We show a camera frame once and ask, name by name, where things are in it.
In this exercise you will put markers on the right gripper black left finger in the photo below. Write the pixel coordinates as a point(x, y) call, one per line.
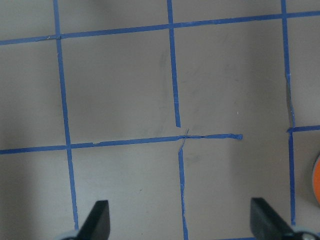
point(97, 223)

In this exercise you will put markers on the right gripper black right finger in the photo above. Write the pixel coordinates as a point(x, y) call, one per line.
point(266, 223)

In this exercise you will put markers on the orange canister with grey lid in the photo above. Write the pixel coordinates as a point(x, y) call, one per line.
point(315, 179)

